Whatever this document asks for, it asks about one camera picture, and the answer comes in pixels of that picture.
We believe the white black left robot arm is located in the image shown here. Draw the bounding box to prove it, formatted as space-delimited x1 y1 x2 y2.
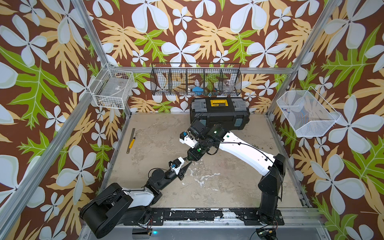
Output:
80 157 191 239

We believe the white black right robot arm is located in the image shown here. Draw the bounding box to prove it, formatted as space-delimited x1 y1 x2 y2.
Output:
180 121 286 224

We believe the yellow utility knife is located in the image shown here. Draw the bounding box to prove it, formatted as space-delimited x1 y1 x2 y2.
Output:
129 137 136 150

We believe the black deli toolbox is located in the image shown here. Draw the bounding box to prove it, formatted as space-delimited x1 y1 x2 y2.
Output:
190 97 250 130

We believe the white mesh basket right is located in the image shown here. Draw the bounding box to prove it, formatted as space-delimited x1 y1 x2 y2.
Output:
277 87 341 138

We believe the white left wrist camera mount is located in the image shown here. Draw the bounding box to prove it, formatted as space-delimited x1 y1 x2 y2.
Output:
169 157 185 175

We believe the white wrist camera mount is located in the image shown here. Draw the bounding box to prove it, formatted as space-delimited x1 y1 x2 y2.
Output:
180 132 197 148
169 157 185 175

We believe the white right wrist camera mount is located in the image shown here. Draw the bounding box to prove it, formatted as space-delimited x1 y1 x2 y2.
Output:
180 132 197 148

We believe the black wire wall basket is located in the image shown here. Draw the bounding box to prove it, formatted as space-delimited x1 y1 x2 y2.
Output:
150 62 243 97

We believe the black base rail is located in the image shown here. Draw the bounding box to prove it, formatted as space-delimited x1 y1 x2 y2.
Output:
125 207 285 226

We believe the white wire basket left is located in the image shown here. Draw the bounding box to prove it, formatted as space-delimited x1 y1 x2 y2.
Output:
91 68 135 110

